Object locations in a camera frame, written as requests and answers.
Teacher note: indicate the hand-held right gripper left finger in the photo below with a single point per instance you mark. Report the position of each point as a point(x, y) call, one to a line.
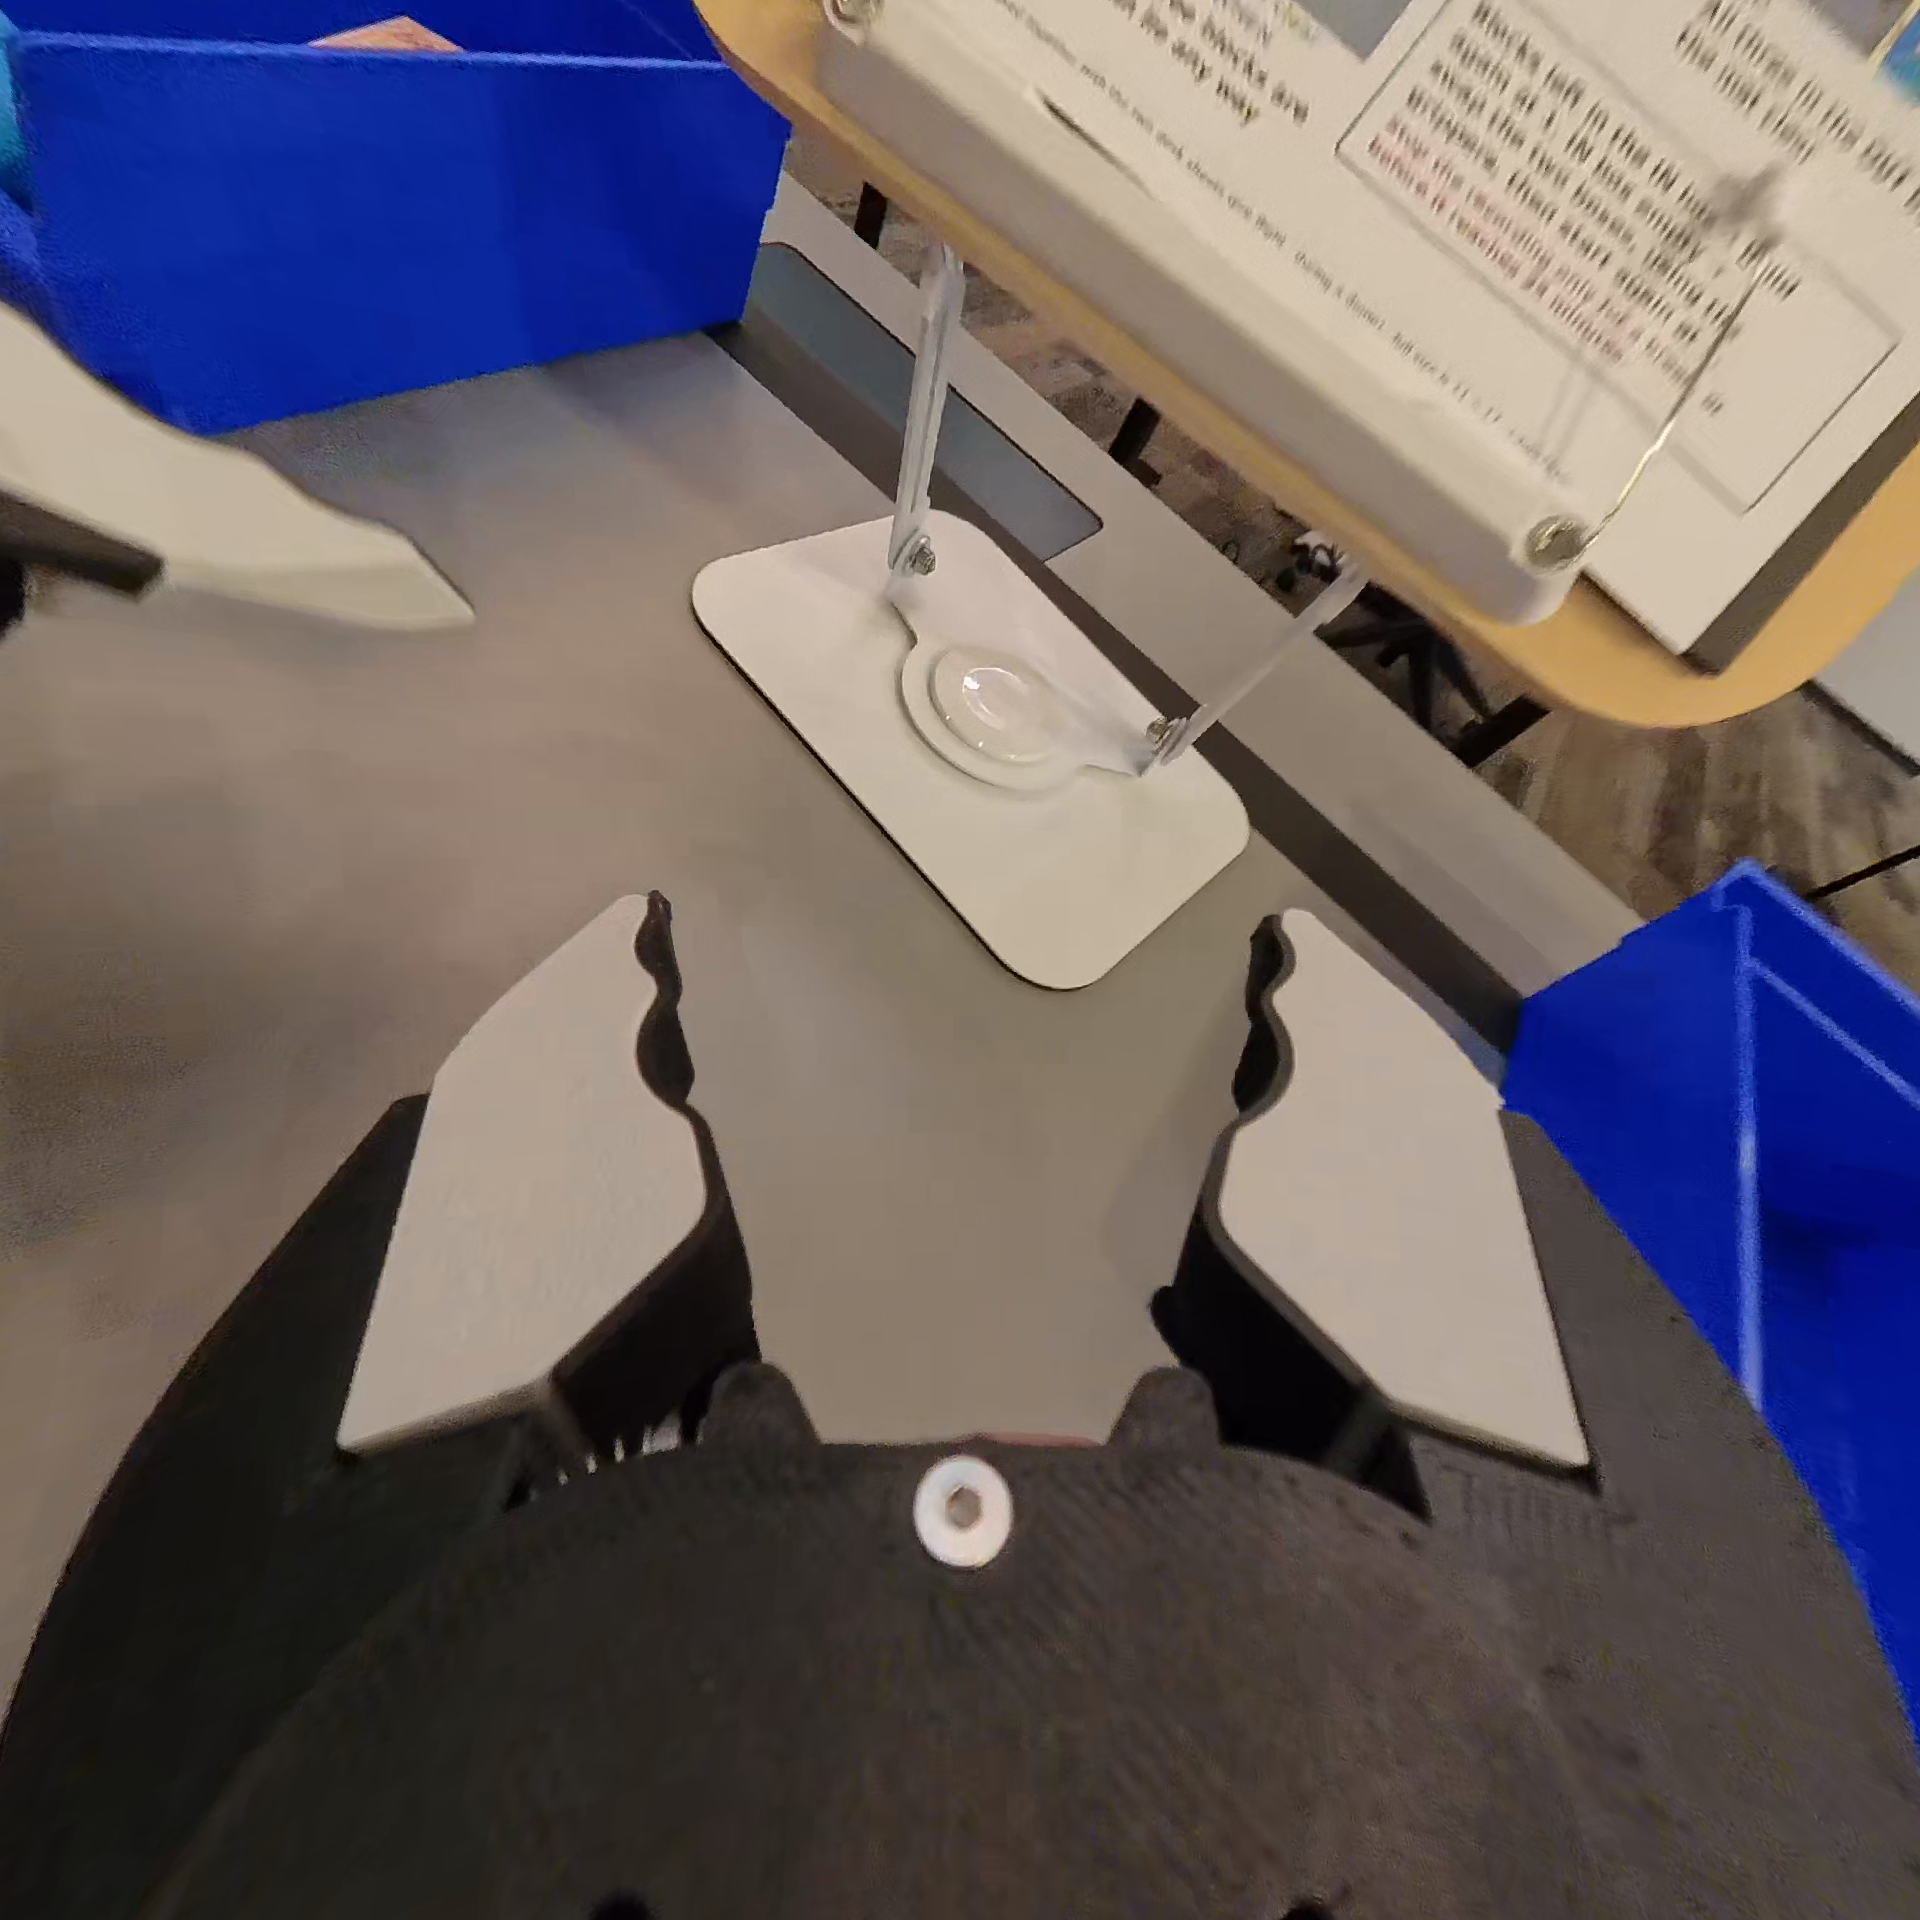
point(523, 1200)

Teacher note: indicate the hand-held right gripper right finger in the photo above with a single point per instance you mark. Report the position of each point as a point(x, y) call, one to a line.
point(1396, 1217)

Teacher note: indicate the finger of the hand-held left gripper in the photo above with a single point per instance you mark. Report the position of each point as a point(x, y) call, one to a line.
point(226, 516)

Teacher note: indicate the blue plastic bin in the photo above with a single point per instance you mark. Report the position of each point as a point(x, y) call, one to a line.
point(421, 227)
point(1651, 1123)

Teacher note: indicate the natural wooden arch block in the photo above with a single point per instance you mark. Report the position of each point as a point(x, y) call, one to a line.
point(385, 32)

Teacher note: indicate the white document stand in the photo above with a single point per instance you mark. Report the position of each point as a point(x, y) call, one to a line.
point(1051, 856)

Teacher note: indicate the black office chair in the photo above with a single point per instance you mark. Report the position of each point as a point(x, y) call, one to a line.
point(1425, 661)

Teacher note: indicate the printed instruction sheet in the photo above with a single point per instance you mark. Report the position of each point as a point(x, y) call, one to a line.
point(1500, 227)

